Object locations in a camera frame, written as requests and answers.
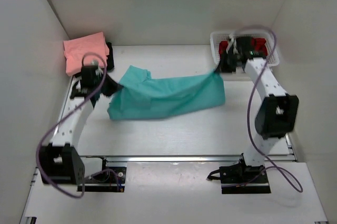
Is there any black folded t shirt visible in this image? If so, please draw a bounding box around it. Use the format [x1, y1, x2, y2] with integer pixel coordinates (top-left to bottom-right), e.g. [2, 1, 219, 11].
[73, 41, 114, 77]

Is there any pink folded t shirt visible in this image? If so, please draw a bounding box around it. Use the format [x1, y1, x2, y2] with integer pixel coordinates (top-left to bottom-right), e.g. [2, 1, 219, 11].
[63, 32, 109, 76]

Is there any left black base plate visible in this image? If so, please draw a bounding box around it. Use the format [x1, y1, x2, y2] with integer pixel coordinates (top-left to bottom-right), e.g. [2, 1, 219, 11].
[81, 157, 127, 193]

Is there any aluminium rail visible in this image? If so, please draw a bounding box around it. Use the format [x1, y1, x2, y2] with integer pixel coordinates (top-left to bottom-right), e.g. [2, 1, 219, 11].
[78, 155, 295, 163]

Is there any teal t shirt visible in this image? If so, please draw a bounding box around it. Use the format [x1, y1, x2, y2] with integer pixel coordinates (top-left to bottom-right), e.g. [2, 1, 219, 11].
[107, 66, 225, 120]

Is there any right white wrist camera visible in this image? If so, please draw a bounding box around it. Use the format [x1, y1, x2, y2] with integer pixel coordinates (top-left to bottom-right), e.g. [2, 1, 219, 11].
[226, 32, 237, 55]

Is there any white plastic basket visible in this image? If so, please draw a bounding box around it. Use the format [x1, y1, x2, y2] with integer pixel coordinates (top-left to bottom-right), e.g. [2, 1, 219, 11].
[210, 29, 280, 74]

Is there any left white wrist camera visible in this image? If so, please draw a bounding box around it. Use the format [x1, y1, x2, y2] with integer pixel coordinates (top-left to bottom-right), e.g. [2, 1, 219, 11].
[90, 60, 104, 76]

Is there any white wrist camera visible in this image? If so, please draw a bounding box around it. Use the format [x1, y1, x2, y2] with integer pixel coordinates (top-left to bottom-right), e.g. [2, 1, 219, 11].
[90, 60, 104, 76]
[226, 32, 237, 55]

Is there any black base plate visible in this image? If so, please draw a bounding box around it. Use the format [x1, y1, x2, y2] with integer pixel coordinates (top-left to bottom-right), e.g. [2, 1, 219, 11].
[207, 161, 271, 195]
[81, 157, 127, 193]

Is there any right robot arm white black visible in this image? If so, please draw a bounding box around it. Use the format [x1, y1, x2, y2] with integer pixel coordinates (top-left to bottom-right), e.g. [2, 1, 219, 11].
[216, 35, 299, 182]

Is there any red t shirt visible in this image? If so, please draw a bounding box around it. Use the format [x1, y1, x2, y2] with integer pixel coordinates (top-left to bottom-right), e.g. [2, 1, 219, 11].
[218, 36, 268, 57]

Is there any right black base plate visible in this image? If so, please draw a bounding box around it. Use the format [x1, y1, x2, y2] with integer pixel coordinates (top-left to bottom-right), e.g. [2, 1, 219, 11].
[207, 161, 271, 195]

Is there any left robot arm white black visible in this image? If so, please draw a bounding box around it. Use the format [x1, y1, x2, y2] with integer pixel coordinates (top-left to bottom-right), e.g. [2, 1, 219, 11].
[37, 65, 123, 185]

